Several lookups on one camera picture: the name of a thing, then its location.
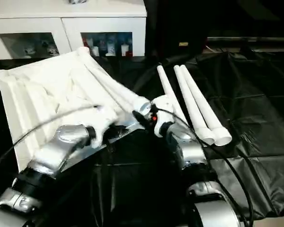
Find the white plastic table leg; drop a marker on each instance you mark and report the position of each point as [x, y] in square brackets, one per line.
[113, 85]
[206, 101]
[194, 99]
[168, 85]

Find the white plastic table top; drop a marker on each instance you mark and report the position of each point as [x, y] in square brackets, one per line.
[47, 94]

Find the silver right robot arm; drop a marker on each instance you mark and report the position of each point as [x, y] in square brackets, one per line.
[189, 151]

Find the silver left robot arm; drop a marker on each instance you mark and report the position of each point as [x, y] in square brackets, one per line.
[52, 151]

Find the small white cup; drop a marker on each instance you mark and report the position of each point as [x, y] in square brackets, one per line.
[95, 51]
[125, 50]

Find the small yellow tag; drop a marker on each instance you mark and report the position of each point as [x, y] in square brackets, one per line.
[183, 44]

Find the black plastic mat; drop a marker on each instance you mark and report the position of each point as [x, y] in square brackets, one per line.
[255, 94]

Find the white sideboard cabinet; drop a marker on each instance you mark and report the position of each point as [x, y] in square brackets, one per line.
[61, 23]

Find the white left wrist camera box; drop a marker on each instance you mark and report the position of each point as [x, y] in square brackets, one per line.
[102, 123]

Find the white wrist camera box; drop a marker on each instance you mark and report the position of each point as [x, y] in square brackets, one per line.
[102, 123]
[164, 106]

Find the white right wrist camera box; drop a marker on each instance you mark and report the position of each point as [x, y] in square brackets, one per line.
[164, 106]

